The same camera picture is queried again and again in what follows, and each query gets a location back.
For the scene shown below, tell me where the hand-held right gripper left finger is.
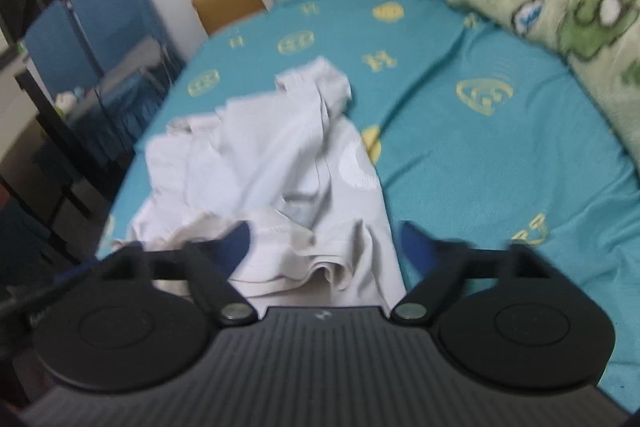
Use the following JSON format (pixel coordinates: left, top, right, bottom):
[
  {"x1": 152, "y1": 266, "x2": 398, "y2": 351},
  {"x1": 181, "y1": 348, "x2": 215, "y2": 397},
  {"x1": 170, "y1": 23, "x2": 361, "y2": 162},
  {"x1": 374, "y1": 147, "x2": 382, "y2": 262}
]
[{"x1": 100, "y1": 221, "x2": 258, "y2": 327}]

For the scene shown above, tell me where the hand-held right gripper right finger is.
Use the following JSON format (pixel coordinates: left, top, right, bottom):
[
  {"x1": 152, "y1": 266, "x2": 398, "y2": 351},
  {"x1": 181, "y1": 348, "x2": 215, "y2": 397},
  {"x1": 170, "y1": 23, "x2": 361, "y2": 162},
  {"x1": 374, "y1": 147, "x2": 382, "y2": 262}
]
[{"x1": 390, "y1": 221, "x2": 551, "y2": 327}]

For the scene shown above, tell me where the white t-shirt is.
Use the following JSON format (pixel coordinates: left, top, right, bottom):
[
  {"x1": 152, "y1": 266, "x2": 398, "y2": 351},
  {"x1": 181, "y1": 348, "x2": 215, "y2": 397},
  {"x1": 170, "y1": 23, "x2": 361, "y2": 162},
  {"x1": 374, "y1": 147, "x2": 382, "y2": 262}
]
[{"x1": 107, "y1": 56, "x2": 407, "y2": 312}]

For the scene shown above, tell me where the bed with teal printed sheet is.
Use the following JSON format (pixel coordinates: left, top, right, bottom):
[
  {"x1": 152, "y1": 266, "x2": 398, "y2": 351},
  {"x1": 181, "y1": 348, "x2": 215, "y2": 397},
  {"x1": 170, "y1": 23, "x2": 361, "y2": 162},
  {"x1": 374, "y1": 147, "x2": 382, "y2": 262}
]
[{"x1": 95, "y1": 0, "x2": 640, "y2": 413}]

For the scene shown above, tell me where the dark blue covered chair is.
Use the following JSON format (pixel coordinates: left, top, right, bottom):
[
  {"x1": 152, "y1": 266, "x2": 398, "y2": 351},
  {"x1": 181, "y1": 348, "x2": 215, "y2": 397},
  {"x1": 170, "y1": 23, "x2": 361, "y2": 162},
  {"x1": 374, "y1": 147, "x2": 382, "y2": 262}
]
[{"x1": 0, "y1": 194, "x2": 101, "y2": 288}]

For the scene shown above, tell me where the grey cloth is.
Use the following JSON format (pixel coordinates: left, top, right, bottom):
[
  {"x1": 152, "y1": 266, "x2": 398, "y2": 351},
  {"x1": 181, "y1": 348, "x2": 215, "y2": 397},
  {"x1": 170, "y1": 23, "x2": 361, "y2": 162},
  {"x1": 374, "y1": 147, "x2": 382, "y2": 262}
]
[{"x1": 87, "y1": 34, "x2": 166, "y2": 108}]

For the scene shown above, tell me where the white table with black legs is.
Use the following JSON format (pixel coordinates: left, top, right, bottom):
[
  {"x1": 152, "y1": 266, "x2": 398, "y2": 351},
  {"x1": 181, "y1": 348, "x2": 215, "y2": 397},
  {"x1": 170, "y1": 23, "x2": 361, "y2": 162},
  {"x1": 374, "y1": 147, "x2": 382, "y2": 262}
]
[{"x1": 0, "y1": 37, "x2": 126, "y2": 228}]

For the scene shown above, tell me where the yellow headboard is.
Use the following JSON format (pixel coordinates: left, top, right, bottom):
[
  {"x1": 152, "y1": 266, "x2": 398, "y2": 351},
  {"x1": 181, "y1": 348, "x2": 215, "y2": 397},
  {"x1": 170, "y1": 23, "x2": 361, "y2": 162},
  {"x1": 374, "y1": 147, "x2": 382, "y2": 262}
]
[{"x1": 192, "y1": 0, "x2": 268, "y2": 38}]

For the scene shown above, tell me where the green printed blanket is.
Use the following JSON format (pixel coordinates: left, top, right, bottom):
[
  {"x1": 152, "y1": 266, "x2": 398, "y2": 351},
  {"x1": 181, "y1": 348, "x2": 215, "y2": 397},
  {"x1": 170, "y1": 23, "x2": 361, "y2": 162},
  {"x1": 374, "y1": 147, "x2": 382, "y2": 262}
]
[{"x1": 410, "y1": 0, "x2": 640, "y2": 180}]

